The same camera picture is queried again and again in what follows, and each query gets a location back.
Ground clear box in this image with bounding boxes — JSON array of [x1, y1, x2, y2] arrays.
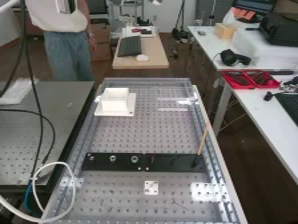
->
[[41, 77, 243, 224]]

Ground small white box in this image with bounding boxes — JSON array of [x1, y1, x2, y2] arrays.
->
[[92, 87, 138, 118]]

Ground thin stick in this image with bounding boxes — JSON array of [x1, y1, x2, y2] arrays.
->
[[195, 124, 211, 157]]

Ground wooden desk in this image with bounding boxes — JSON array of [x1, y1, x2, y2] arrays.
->
[[110, 30, 171, 71]]

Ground black plate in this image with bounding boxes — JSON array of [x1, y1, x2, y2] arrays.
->
[[80, 152, 207, 174]]

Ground white mouse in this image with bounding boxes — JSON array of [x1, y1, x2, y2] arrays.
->
[[134, 53, 151, 63]]

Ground dark keyboard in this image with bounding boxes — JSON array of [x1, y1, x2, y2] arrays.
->
[[115, 34, 143, 58]]

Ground red tray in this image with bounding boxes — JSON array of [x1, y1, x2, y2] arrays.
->
[[244, 69, 281, 90], [219, 70, 257, 90]]

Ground small white square plate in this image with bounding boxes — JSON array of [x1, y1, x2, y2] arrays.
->
[[142, 180, 160, 196]]

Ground white desk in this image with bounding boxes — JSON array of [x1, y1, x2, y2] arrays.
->
[[211, 73, 298, 186], [186, 23, 298, 73]]

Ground black mouse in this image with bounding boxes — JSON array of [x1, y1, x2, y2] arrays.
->
[[261, 90, 275, 102]]

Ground person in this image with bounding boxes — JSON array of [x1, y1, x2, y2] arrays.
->
[[23, 0, 96, 82]]

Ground black keyboard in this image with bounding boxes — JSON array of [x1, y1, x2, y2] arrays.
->
[[272, 91, 298, 127]]

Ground black case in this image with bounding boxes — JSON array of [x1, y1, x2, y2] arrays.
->
[[257, 12, 298, 48]]

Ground black cable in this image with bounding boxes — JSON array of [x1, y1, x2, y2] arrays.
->
[[0, 108, 57, 165], [18, 0, 46, 164]]

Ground white cable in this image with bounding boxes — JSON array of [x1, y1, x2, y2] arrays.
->
[[0, 161, 78, 224]]

